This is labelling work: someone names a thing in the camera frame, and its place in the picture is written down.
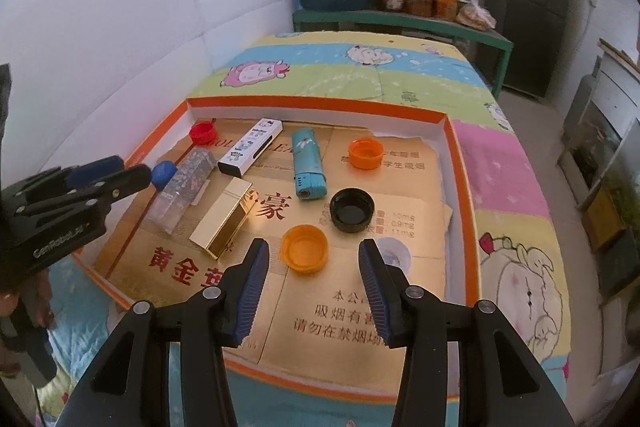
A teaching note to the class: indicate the red bottle cap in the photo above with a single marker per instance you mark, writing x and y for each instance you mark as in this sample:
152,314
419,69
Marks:
202,132

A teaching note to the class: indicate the orange-rimmed cardboard box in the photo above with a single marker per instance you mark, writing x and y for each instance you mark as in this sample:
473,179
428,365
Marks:
350,317

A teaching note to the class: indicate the yellow plant box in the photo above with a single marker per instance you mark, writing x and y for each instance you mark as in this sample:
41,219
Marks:
607,212

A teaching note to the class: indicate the white bottle cap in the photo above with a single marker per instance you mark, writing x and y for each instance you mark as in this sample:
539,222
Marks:
400,254

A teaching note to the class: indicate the dark green crate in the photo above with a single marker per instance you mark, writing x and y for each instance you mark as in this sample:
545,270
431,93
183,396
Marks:
617,267

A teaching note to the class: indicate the green low table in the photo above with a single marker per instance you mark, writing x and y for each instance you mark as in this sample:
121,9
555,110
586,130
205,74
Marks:
400,21

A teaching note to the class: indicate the dark grey refrigerator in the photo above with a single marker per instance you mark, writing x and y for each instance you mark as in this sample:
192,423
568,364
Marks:
530,7

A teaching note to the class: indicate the teal lighter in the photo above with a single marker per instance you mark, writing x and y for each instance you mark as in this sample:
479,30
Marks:
306,164

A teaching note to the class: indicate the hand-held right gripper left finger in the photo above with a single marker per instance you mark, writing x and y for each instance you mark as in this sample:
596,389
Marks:
250,292

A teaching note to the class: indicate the blue bottle cap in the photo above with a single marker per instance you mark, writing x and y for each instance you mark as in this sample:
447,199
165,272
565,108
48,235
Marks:
164,173

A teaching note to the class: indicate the clear plastic bag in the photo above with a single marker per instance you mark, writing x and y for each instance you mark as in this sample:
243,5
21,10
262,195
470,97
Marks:
475,13

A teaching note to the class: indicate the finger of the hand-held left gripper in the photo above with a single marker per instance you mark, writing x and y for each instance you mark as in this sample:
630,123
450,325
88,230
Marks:
97,169
132,179

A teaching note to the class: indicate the person's dark clothing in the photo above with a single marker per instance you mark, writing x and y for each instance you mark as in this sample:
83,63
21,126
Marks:
4,97

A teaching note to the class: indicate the black bottle cap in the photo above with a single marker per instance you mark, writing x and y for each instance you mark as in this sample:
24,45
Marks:
351,209

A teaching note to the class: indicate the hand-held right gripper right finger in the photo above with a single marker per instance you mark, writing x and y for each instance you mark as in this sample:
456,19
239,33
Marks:
375,292

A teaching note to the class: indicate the person's left hand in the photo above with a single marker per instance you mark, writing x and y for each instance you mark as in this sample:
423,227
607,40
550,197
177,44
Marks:
30,302

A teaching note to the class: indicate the gold lighter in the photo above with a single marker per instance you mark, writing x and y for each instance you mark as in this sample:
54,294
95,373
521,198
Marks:
225,217

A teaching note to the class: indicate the white cartoon-print lighter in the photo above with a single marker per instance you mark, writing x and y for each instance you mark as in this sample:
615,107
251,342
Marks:
248,147

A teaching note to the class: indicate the grey cylinder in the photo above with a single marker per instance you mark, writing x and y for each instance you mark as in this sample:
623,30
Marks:
580,102

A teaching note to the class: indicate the orange bottle cap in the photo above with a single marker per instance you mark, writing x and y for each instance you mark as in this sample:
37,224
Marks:
365,153
304,249

